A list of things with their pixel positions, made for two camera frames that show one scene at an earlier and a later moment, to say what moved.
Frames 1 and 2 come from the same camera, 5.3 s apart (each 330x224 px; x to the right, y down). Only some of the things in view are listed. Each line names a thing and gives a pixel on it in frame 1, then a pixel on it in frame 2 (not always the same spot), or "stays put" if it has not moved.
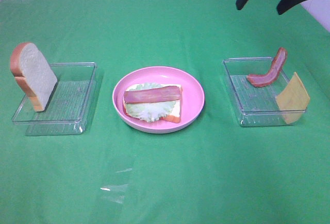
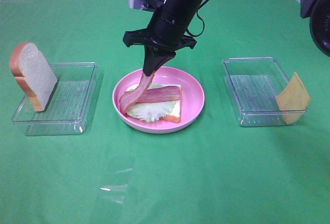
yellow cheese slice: x=293 y=99 stays put
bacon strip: x=152 y=95 stays put
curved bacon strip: x=267 y=79 → x=127 y=101
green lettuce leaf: x=149 y=111 stays put
